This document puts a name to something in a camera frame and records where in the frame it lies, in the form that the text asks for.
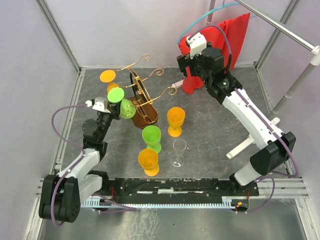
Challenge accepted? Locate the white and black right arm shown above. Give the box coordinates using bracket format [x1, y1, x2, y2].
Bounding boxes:
[176, 46, 296, 196]

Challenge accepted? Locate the teal hose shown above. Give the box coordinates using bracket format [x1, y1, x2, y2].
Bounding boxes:
[176, 0, 258, 45]

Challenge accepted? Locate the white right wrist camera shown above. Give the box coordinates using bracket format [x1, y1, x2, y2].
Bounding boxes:
[186, 32, 207, 59]

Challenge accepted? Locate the green plastic goblet front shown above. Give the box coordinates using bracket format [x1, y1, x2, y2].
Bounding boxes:
[142, 125, 162, 154]

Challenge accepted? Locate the clear wine glass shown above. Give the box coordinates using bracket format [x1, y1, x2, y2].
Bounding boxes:
[171, 138, 187, 167]

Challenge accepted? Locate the orange plastic goblet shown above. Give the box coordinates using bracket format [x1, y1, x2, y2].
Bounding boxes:
[99, 69, 119, 93]
[167, 106, 186, 137]
[138, 148, 160, 177]

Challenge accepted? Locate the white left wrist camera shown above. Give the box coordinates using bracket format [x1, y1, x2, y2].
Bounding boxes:
[85, 97, 108, 113]

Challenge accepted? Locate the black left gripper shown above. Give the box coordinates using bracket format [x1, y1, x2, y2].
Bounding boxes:
[96, 97, 122, 141]

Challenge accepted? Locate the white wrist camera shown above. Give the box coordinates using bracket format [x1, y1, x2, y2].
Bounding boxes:
[85, 97, 108, 113]
[186, 32, 207, 59]

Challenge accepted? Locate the silver metal pole frame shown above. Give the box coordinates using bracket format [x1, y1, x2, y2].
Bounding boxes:
[234, 0, 320, 133]

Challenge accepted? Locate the red cloth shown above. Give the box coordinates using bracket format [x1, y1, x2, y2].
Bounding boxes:
[177, 12, 251, 95]

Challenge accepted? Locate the gold wire glass rack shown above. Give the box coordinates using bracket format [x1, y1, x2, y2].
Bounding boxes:
[116, 60, 178, 129]

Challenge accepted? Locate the green plastic goblet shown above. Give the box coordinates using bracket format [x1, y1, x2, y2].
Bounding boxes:
[142, 125, 162, 154]
[107, 87, 136, 119]

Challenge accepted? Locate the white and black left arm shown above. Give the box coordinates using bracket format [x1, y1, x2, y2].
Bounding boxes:
[38, 99, 121, 226]

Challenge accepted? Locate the orange plastic goblet front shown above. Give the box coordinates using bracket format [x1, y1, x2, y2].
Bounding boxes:
[138, 148, 160, 177]

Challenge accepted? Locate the white block behind rack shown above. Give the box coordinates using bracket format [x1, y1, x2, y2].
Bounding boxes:
[171, 80, 184, 89]

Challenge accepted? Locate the white plastic strip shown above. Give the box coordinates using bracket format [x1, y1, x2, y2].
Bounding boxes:
[226, 117, 280, 160]

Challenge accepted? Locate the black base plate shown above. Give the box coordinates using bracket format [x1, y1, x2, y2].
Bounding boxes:
[103, 178, 259, 209]

